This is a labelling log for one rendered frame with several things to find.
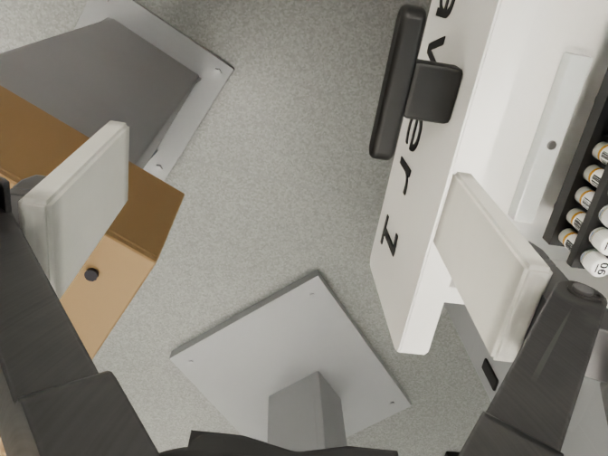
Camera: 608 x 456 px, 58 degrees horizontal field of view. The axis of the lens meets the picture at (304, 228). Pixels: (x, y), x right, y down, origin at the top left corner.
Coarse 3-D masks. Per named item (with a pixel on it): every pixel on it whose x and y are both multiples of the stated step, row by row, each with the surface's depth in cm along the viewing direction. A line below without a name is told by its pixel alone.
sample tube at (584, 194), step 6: (576, 192) 33; (582, 192) 33; (588, 192) 33; (594, 192) 32; (576, 198) 33; (582, 198) 33; (588, 198) 32; (582, 204) 33; (588, 204) 32; (606, 210) 30; (600, 216) 31; (606, 216) 30; (606, 222) 30
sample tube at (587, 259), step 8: (568, 232) 34; (560, 240) 35; (568, 240) 34; (568, 248) 34; (584, 256) 32; (592, 256) 31; (600, 256) 31; (584, 264) 32; (592, 264) 31; (600, 264) 31; (592, 272) 31; (600, 272) 31
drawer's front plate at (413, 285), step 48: (432, 0) 33; (480, 0) 25; (528, 0) 23; (480, 48) 25; (480, 96) 25; (432, 144) 30; (480, 144) 26; (432, 192) 29; (384, 240) 37; (432, 240) 28; (384, 288) 36; (432, 288) 29; (432, 336) 31
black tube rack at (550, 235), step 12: (600, 96) 32; (600, 108) 31; (588, 120) 32; (600, 120) 32; (588, 132) 32; (600, 132) 32; (588, 144) 32; (576, 156) 33; (588, 156) 32; (576, 168) 33; (576, 180) 33; (564, 192) 34; (564, 204) 34; (576, 204) 34; (552, 216) 35; (564, 216) 34; (552, 228) 35; (564, 228) 34; (552, 240) 35
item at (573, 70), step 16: (560, 64) 33; (576, 64) 32; (560, 80) 33; (576, 80) 33; (560, 96) 33; (576, 96) 33; (544, 112) 34; (560, 112) 34; (544, 128) 34; (560, 128) 34; (544, 144) 34; (560, 144) 34; (528, 160) 36; (544, 160) 35; (528, 176) 35; (544, 176) 35; (528, 192) 36; (512, 208) 37; (528, 208) 36
